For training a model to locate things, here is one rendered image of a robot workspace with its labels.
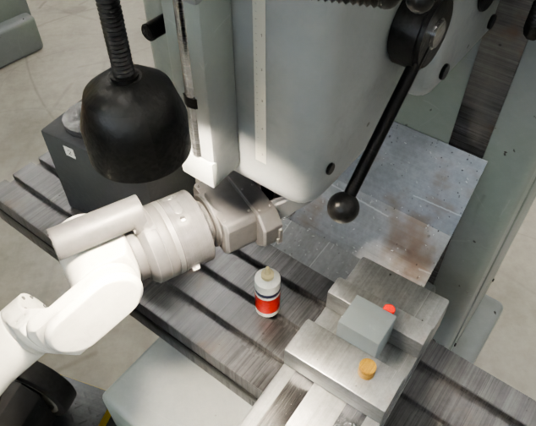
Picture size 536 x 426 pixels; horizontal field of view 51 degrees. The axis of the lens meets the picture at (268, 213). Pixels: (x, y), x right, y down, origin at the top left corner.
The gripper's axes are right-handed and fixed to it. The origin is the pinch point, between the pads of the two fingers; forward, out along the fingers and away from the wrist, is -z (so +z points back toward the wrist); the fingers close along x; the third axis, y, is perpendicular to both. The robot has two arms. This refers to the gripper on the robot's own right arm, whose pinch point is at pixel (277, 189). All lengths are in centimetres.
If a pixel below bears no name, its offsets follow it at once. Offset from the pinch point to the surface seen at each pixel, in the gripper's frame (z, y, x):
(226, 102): 9.1, -20.2, -5.7
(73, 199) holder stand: 20, 26, 39
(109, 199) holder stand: 14.9, 20.9, 30.4
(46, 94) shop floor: -1, 122, 220
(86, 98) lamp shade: 20.9, -27.6, -9.7
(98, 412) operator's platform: 32, 82, 27
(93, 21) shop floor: -46, 122, 277
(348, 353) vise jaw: -1.7, 18.3, -15.5
